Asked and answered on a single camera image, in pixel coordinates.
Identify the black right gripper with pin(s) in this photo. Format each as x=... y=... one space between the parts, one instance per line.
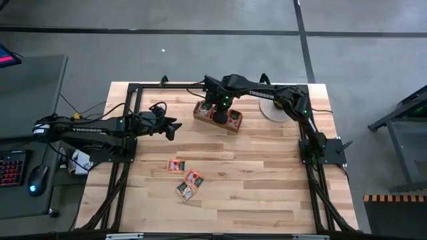
x=218 y=100

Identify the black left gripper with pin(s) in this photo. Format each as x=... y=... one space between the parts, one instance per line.
x=150 y=123

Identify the snack packet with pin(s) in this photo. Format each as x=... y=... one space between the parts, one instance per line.
x=203 y=108

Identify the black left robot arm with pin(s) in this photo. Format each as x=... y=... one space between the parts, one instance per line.
x=93 y=130

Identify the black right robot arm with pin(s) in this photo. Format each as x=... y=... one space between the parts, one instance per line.
x=263 y=94

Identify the beige apple tea bag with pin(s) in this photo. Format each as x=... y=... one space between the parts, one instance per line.
x=185 y=191

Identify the wooden three-compartment box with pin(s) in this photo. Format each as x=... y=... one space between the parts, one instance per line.
x=200 y=118

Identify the round woven white mat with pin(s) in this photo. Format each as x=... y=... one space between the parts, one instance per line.
x=270 y=113

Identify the yellow plug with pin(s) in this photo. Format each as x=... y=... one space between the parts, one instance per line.
x=77 y=116

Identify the white box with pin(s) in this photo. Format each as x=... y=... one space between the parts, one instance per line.
x=81 y=165

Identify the black computer mouse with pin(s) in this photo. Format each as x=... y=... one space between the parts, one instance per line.
x=37 y=180

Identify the small black knob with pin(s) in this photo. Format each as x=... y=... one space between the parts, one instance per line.
x=53 y=212

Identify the grey folding table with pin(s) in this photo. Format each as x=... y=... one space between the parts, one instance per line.
x=30 y=90

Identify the backlit black keyboard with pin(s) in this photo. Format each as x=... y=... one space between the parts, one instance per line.
x=11 y=168

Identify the dark grey desk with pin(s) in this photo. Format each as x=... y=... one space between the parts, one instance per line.
x=20 y=203

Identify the screen with red stripe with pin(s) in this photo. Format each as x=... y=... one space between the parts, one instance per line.
x=8 y=58

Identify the dark metal stand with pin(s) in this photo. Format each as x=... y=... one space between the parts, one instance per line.
x=403 y=150

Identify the black box, orange hazard stripes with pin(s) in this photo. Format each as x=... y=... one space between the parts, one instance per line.
x=397 y=220

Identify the black frame clamp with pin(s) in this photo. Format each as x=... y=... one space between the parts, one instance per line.
x=265 y=78
x=163 y=81

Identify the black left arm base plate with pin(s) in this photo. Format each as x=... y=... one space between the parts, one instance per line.
x=128 y=157

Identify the silver metal bracket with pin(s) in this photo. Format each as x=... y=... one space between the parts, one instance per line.
x=310 y=237
x=123 y=237

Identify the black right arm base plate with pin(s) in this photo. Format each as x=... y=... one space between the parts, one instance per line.
x=335 y=155

